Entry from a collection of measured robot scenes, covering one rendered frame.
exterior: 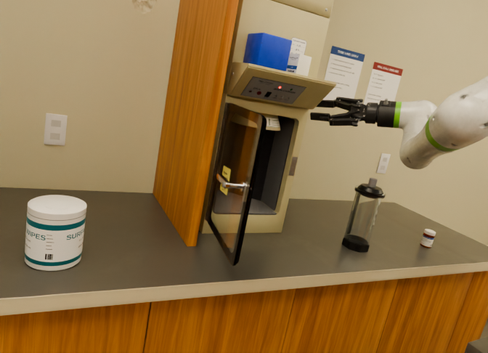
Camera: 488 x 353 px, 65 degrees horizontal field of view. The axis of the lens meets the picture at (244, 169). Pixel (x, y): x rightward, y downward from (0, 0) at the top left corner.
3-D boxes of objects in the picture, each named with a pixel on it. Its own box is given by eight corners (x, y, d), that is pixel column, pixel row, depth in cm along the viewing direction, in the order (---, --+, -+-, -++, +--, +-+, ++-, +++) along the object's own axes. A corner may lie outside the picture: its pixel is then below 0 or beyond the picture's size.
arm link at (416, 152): (473, 110, 98) (427, 106, 100) (469, 154, 97) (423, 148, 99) (431, 141, 133) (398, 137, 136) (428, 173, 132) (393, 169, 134)
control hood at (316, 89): (225, 94, 118) (231, 61, 116) (309, 108, 133) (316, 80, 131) (241, 99, 108) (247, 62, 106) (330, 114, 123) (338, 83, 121)
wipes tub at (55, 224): (25, 247, 99) (29, 192, 96) (80, 245, 105) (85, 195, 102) (22, 273, 88) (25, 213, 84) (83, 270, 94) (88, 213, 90)
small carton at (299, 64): (285, 72, 121) (289, 53, 119) (297, 75, 123) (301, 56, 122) (295, 74, 117) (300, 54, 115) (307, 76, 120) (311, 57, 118)
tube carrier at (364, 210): (335, 237, 146) (349, 184, 141) (356, 237, 151) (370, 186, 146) (354, 250, 136) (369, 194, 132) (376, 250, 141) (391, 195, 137)
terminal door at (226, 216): (209, 221, 127) (230, 102, 118) (235, 269, 99) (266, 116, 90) (206, 221, 126) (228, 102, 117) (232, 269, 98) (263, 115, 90)
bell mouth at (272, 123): (224, 118, 141) (227, 103, 139) (266, 123, 149) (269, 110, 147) (245, 126, 125) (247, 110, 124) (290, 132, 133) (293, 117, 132)
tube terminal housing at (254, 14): (180, 206, 150) (213, 0, 133) (252, 208, 165) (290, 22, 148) (201, 233, 128) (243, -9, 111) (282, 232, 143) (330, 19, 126)
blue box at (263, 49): (242, 63, 117) (247, 33, 115) (270, 69, 121) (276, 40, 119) (256, 65, 108) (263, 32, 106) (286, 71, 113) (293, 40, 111)
